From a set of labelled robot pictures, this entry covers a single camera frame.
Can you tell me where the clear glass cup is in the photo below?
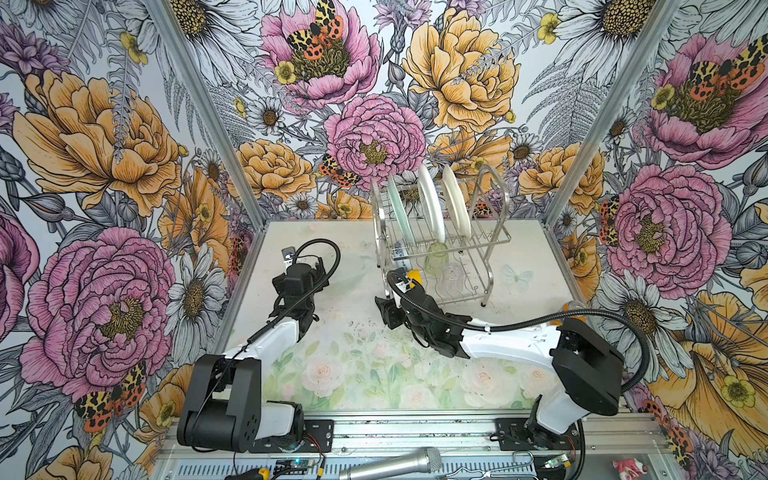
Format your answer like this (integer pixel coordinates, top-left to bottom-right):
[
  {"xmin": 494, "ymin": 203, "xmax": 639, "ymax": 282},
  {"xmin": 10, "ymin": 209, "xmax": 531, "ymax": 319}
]
[{"xmin": 436, "ymin": 262, "xmax": 467, "ymax": 299}]

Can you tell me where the green glass jar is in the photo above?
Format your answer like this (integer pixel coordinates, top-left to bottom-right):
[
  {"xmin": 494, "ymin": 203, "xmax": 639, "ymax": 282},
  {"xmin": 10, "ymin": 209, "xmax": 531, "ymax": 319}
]
[{"xmin": 424, "ymin": 242, "xmax": 450, "ymax": 277}]

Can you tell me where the chrome wire dish rack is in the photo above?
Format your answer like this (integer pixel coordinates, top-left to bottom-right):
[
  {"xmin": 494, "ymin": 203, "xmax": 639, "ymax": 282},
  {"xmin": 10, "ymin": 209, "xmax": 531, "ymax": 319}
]
[{"xmin": 371, "ymin": 165, "xmax": 511, "ymax": 307}]

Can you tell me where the yellow plastic bowl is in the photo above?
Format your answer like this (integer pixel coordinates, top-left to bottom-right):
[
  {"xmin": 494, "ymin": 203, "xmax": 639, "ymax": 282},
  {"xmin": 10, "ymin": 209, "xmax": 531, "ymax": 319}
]
[{"xmin": 406, "ymin": 270, "xmax": 423, "ymax": 285}]

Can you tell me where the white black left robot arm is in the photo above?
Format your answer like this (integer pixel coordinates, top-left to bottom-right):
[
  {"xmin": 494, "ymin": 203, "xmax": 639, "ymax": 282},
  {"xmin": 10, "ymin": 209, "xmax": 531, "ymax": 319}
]
[{"xmin": 177, "ymin": 260, "xmax": 328, "ymax": 453}]

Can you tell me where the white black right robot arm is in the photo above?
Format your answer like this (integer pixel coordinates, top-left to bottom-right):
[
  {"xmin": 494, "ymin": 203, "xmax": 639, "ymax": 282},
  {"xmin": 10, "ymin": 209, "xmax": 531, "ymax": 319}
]
[{"xmin": 375, "ymin": 282, "xmax": 624, "ymax": 449}]

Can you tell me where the pale green plate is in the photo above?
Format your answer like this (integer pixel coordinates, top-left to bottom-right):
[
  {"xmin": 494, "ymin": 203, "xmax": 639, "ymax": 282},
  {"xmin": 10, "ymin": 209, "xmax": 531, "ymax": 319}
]
[{"xmin": 387, "ymin": 177, "xmax": 415, "ymax": 245}]

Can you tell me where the white watermelon pattern plate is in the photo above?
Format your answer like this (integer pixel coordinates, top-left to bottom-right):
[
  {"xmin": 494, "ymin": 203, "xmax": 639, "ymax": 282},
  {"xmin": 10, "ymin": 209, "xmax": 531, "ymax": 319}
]
[{"xmin": 417, "ymin": 165, "xmax": 445, "ymax": 242}]

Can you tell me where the silver microphone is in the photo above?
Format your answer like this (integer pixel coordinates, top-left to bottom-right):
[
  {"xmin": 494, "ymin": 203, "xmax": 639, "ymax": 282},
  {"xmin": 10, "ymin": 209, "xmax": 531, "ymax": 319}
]
[{"xmin": 339, "ymin": 447, "xmax": 443, "ymax": 480}]

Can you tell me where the cream white plate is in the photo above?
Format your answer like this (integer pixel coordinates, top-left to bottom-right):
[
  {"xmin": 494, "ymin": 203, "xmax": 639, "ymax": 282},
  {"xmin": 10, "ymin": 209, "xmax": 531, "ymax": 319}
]
[{"xmin": 442, "ymin": 167, "xmax": 471, "ymax": 239}]

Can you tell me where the orange soda can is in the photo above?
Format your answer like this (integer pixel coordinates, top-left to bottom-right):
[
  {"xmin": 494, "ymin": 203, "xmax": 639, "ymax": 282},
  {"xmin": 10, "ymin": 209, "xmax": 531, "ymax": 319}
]
[{"xmin": 549, "ymin": 300, "xmax": 586, "ymax": 326}]

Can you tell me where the pink toy figure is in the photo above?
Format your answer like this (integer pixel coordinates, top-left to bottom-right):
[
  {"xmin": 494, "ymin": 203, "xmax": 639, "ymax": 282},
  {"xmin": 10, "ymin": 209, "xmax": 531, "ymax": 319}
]
[{"xmin": 612, "ymin": 459, "xmax": 649, "ymax": 480}]

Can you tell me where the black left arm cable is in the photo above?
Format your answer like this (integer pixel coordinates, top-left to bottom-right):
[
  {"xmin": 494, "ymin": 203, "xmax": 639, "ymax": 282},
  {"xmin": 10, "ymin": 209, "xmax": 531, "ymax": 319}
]
[{"xmin": 191, "ymin": 238, "xmax": 342, "ymax": 445}]

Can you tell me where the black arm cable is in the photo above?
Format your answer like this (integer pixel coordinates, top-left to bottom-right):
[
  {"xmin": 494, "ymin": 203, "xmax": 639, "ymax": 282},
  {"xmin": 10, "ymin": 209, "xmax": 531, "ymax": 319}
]
[
  {"xmin": 386, "ymin": 268, "xmax": 652, "ymax": 394},
  {"xmin": 191, "ymin": 238, "xmax": 342, "ymax": 445}
]

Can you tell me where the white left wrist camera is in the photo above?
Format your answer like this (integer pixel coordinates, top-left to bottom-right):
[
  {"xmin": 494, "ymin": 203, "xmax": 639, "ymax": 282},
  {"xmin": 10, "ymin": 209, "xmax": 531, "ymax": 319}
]
[{"xmin": 281, "ymin": 246, "xmax": 296, "ymax": 267}]

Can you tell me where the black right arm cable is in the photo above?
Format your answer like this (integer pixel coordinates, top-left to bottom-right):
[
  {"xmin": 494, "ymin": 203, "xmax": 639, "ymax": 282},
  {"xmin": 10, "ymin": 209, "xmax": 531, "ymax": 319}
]
[{"xmin": 386, "ymin": 268, "xmax": 652, "ymax": 394}]

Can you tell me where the aluminium front rail frame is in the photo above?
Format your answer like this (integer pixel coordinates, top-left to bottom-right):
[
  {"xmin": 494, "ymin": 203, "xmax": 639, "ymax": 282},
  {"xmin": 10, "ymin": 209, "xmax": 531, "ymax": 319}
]
[{"xmin": 150, "ymin": 410, "xmax": 685, "ymax": 479}]

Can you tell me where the aluminium corner post left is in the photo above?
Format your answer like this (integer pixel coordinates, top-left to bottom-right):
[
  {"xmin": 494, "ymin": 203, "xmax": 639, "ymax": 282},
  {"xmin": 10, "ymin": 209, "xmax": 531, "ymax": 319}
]
[{"xmin": 147, "ymin": 1, "xmax": 266, "ymax": 233}]

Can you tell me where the aluminium corner post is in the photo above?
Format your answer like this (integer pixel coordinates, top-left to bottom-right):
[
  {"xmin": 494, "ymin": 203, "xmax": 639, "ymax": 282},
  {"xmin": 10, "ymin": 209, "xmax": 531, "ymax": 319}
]
[
  {"xmin": 542, "ymin": 0, "xmax": 682, "ymax": 228},
  {"xmin": 147, "ymin": 1, "xmax": 266, "ymax": 233}
]

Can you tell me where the aluminium corner post right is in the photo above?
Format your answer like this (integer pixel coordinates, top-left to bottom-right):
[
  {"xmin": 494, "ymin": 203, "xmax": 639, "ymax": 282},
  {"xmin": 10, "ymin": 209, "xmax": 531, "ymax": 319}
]
[{"xmin": 542, "ymin": 0, "xmax": 682, "ymax": 228}]

